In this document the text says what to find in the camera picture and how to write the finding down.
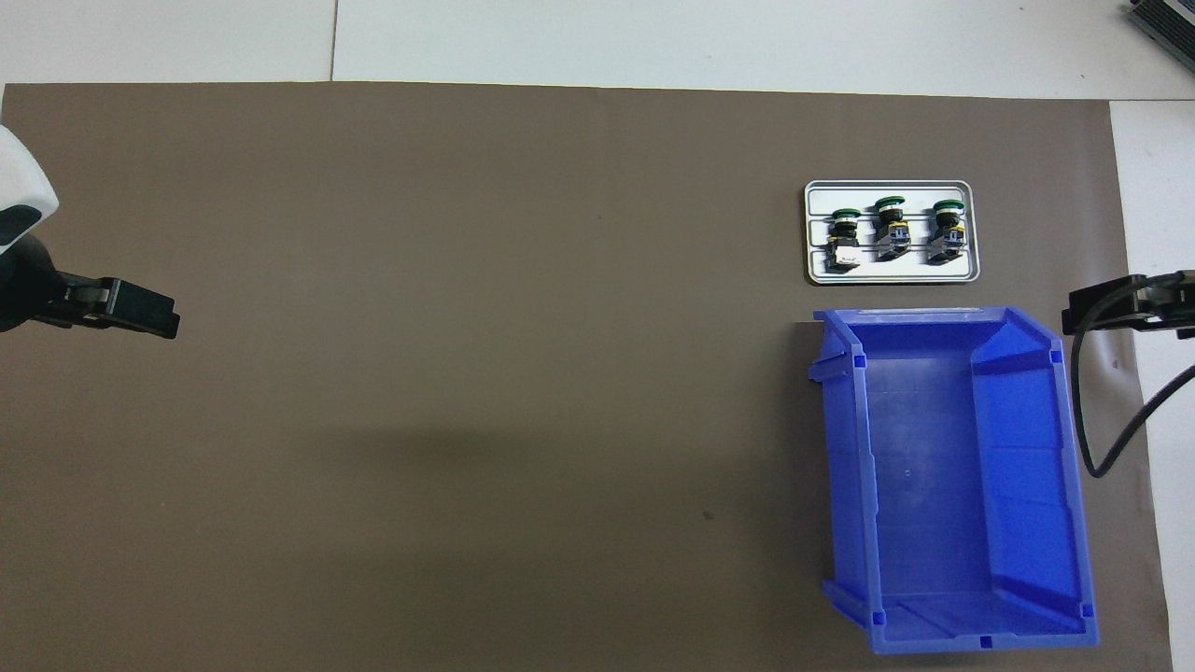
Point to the green push button white block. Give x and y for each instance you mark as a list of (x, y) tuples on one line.
[(846, 244)]

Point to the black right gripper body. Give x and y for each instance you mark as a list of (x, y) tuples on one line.
[(1172, 306)]

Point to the grey ribbed device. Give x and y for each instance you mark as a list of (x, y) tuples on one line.
[(1167, 20)]

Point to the green push button switch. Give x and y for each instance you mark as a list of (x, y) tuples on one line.
[(892, 233), (946, 238)]

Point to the silver metal tray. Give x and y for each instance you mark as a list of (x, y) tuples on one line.
[(822, 271)]

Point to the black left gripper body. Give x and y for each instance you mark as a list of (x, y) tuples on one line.
[(23, 289)]

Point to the brown table mat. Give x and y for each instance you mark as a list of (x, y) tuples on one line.
[(467, 373)]

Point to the blue plastic storage bin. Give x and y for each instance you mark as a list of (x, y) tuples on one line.
[(934, 485)]

